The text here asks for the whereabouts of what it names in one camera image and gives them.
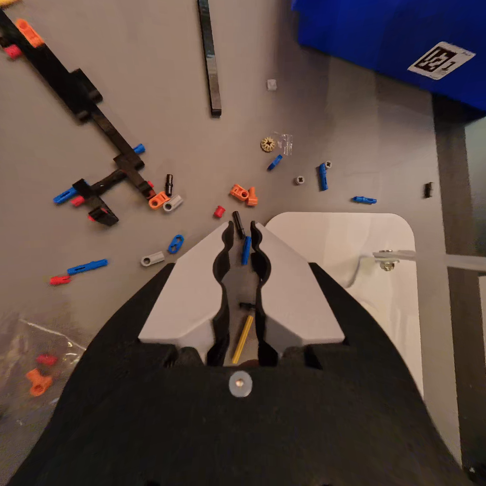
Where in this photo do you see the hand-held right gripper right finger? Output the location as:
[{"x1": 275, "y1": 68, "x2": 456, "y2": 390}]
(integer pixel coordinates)
[{"x1": 250, "y1": 221, "x2": 346, "y2": 367}]

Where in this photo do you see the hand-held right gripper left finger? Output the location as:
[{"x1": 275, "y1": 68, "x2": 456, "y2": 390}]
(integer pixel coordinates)
[{"x1": 138, "y1": 221, "x2": 235, "y2": 367}]

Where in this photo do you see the small clear bag of parts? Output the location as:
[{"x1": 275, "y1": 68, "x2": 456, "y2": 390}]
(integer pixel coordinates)
[{"x1": 0, "y1": 309, "x2": 89, "y2": 422}]

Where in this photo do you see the black lego frame assembly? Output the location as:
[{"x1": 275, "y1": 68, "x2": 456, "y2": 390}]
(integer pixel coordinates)
[{"x1": 0, "y1": 9, "x2": 154, "y2": 227}]

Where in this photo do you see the yellow lego axle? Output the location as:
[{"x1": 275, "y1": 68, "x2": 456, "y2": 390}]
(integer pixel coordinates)
[{"x1": 231, "y1": 313, "x2": 255, "y2": 365}]

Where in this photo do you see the long blue lego pin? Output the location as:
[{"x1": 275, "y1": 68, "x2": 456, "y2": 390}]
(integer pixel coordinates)
[{"x1": 67, "y1": 259, "x2": 109, "y2": 275}]

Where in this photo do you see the long black lego bar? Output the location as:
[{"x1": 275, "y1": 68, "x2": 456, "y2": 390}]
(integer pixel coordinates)
[{"x1": 197, "y1": 0, "x2": 222, "y2": 117}]

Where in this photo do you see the blue bin with tag sticker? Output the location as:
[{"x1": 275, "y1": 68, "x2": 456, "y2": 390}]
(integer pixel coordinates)
[{"x1": 292, "y1": 0, "x2": 486, "y2": 111}]

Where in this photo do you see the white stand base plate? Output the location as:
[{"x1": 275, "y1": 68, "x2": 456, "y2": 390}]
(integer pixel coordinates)
[{"x1": 265, "y1": 211, "x2": 424, "y2": 397}]

